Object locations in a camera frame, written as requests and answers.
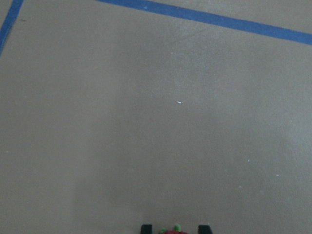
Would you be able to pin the red strawberry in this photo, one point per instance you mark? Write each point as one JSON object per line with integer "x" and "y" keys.
{"x": 176, "y": 229}

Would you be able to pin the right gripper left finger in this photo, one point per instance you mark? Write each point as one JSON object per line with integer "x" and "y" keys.
{"x": 146, "y": 229}

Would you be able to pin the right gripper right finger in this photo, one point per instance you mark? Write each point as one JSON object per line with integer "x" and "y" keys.
{"x": 204, "y": 229}

